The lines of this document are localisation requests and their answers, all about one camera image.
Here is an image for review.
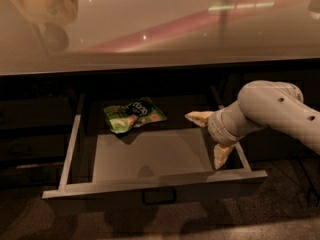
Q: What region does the dark drawer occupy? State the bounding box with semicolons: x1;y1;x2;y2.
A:
0;97;73;130
0;162;63;189
42;94;267;214
0;135;67;161

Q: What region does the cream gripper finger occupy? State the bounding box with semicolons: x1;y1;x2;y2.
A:
185;111;213;127
214;144;234;170

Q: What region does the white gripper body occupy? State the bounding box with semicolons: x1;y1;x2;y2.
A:
207;108;247;146

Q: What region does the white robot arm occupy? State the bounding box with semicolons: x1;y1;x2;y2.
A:
185;80;320;169

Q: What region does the green snack bag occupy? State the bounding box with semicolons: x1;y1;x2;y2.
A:
103;97;167;134

